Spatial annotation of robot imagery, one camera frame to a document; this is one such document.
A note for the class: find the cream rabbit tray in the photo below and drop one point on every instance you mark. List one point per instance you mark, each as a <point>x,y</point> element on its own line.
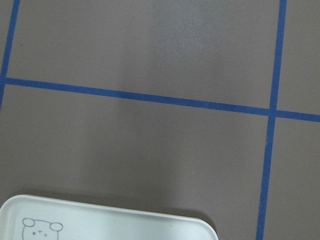
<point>26,217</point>

